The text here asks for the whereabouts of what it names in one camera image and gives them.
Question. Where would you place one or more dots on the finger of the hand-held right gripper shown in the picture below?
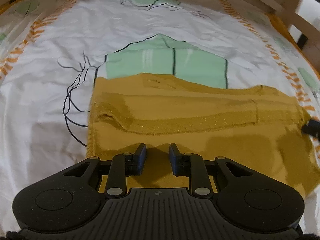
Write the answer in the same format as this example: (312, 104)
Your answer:
(312, 127)

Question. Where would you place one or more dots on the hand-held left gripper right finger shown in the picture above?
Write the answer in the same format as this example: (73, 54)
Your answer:
(175, 160)

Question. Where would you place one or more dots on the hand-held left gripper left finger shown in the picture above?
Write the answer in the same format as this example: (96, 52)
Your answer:
(141, 159)

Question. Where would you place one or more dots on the mustard yellow knit sweater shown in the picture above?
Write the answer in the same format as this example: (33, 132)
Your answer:
(200, 120)

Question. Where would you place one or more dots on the white printed duvet cover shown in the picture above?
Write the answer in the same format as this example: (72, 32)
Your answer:
(75, 50)

